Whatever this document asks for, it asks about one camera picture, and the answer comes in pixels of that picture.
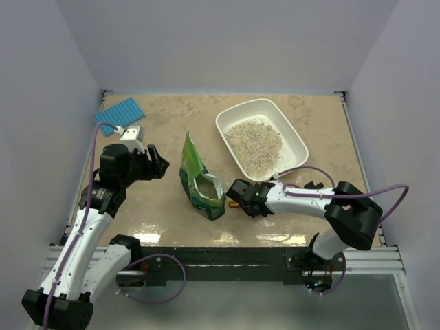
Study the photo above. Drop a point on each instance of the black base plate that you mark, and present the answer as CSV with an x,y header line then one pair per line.
x,y
227,264

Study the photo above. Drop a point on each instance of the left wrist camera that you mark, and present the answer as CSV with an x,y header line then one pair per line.
x,y
132,138

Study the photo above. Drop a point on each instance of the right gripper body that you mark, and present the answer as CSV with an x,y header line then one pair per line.
x,y
256,186

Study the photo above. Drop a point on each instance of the blue studded plate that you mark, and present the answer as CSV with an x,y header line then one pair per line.
x,y
123,114

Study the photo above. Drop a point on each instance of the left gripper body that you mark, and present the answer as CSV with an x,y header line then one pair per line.
x,y
142,169

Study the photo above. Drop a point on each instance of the grey cat litter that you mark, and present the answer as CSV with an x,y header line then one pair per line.
x,y
257,146

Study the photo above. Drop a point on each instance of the green litter bag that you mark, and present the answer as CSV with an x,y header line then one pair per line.
x,y
202,189

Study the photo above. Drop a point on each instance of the yellow plastic scoop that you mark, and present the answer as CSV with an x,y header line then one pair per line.
x,y
233,204

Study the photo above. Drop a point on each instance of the white litter box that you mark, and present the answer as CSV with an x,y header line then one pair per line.
x,y
294,152

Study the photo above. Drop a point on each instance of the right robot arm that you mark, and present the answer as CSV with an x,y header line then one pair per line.
x,y
353,219

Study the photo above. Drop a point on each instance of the black bag clip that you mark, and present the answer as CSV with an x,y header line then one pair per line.
x,y
314,186

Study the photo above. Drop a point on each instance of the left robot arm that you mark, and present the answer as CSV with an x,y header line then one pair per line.
x,y
64,300

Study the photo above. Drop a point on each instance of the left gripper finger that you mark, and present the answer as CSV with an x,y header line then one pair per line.
x,y
159,168
153,154

